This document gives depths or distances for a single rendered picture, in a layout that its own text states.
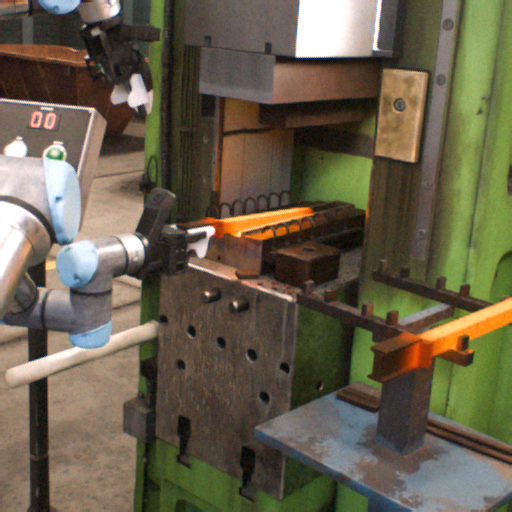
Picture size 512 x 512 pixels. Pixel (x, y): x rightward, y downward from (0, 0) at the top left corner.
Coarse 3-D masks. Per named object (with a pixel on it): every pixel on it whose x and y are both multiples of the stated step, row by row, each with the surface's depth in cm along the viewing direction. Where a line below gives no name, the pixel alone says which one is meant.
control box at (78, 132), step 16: (0, 112) 200; (16, 112) 199; (32, 112) 198; (48, 112) 198; (64, 112) 197; (80, 112) 196; (96, 112) 197; (0, 128) 199; (16, 128) 198; (32, 128) 197; (48, 128) 196; (64, 128) 196; (80, 128) 195; (96, 128) 198; (0, 144) 198; (32, 144) 196; (48, 144) 196; (64, 144) 195; (80, 144) 194; (96, 144) 199; (64, 160) 194; (80, 160) 193; (96, 160) 200; (80, 176) 193; (80, 192) 194; (80, 208) 195; (80, 224) 197
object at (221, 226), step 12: (240, 216) 181; (252, 216) 182; (264, 216) 183; (276, 216) 186; (288, 216) 190; (180, 228) 165; (192, 228) 166; (216, 228) 171; (228, 228) 174; (240, 228) 177
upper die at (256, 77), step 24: (216, 48) 172; (216, 72) 174; (240, 72) 170; (264, 72) 166; (288, 72) 168; (312, 72) 174; (336, 72) 180; (360, 72) 187; (240, 96) 171; (264, 96) 167; (288, 96) 169; (312, 96) 176; (336, 96) 182; (360, 96) 190
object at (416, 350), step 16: (496, 304) 131; (464, 320) 124; (480, 320) 124; (496, 320) 127; (400, 336) 113; (416, 336) 113; (432, 336) 117; (448, 336) 117; (384, 352) 107; (400, 352) 111; (416, 352) 114; (432, 352) 114; (384, 368) 109; (400, 368) 112; (416, 368) 113
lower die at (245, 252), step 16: (272, 208) 207; (288, 208) 203; (336, 208) 202; (352, 208) 207; (272, 224) 184; (304, 224) 189; (320, 224) 190; (352, 224) 200; (224, 240) 181; (240, 240) 178; (256, 240) 175; (272, 240) 177; (304, 240) 186; (208, 256) 185; (224, 256) 182; (240, 256) 179; (256, 256) 176
